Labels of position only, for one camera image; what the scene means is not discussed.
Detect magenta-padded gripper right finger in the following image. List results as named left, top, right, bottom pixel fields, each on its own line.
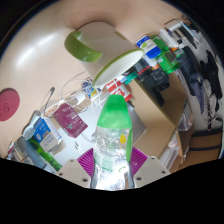
left=127, top=146, right=172, bottom=189

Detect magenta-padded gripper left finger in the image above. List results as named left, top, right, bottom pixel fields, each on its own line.
left=55, top=148, right=96, bottom=188

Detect clear bottle with green cap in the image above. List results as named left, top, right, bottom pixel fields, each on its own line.
left=91, top=94, right=134, bottom=191

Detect white and blue carton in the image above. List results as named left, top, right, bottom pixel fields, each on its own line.
left=32, top=116, right=64, bottom=153

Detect magenta pouch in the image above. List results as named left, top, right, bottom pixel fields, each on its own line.
left=52, top=102, right=89, bottom=139

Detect light blue hairbrush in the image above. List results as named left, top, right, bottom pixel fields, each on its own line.
left=21, top=109, right=44, bottom=141

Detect red and white canister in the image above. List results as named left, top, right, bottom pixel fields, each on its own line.
left=103, top=78, right=133, bottom=102

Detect flat round red coaster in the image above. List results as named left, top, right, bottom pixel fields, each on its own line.
left=0, top=87, right=21, bottom=122

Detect hanging dark clothes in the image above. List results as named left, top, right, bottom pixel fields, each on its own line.
left=199, top=49, right=224, bottom=101

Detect green box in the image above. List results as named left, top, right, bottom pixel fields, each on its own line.
left=151, top=34, right=184, bottom=74

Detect white cable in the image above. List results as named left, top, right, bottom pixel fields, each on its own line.
left=43, top=71, right=101, bottom=111

